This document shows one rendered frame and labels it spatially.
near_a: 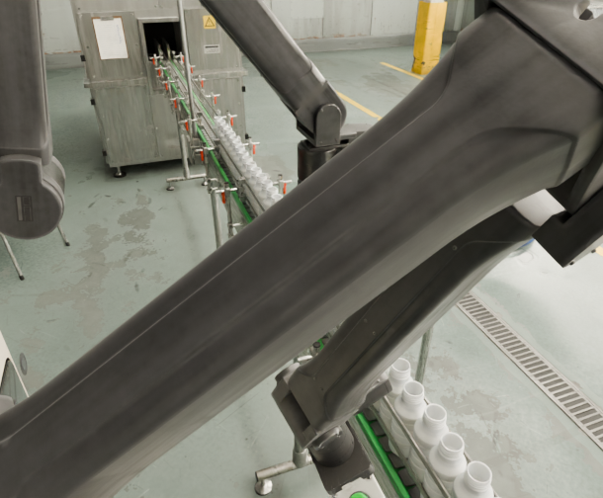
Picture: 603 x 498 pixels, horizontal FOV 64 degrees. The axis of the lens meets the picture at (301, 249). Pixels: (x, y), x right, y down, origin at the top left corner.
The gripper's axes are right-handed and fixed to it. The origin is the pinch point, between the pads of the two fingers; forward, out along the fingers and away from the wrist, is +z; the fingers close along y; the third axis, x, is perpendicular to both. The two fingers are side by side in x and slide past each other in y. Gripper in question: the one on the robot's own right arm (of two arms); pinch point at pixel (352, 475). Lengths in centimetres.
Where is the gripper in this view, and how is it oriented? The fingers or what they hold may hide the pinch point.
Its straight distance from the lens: 77.1
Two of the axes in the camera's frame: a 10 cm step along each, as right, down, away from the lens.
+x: -8.8, 4.7, -0.7
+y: -3.3, -5.1, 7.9
